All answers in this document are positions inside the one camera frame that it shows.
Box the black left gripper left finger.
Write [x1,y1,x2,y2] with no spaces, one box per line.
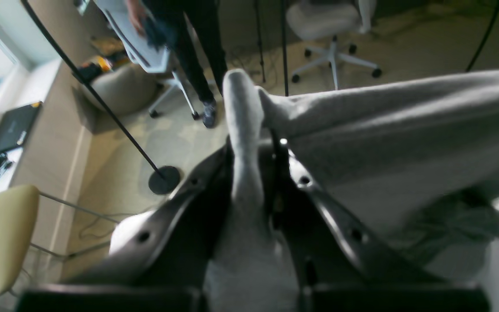
[16,141,233,312]

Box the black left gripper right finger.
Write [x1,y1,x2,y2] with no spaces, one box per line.
[272,139,491,312]

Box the grey T-shirt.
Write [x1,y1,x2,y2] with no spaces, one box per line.
[205,69,499,312]

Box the black thin pole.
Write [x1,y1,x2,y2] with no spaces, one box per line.
[20,0,180,195]

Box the tan bar stool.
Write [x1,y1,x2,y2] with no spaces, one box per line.
[0,185,117,296]

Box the black laptop on sill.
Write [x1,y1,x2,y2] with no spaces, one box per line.
[0,101,43,154]

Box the grey office chair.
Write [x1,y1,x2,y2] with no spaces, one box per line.
[95,0,200,120]

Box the person in dark clothes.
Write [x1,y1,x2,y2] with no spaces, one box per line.
[124,0,227,129]

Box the white rolling office chair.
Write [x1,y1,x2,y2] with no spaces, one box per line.
[285,0,382,90]

